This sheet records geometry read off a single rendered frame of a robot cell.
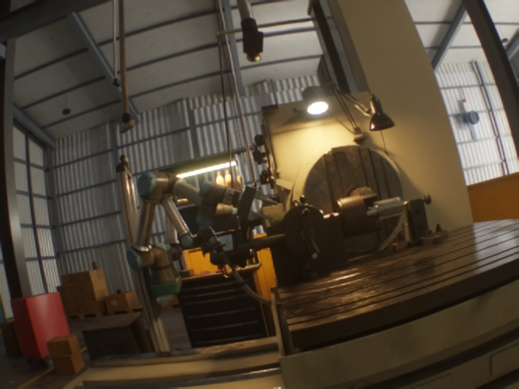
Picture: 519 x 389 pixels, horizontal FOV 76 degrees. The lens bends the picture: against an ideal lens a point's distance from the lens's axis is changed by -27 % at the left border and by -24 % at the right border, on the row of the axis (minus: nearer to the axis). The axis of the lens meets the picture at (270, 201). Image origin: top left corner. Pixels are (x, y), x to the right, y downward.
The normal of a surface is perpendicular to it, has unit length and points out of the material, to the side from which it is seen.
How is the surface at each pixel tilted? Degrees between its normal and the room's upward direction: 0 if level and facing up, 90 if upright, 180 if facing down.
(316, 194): 90
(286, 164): 90
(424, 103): 90
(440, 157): 90
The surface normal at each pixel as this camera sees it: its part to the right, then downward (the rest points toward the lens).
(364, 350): 0.02, -0.08
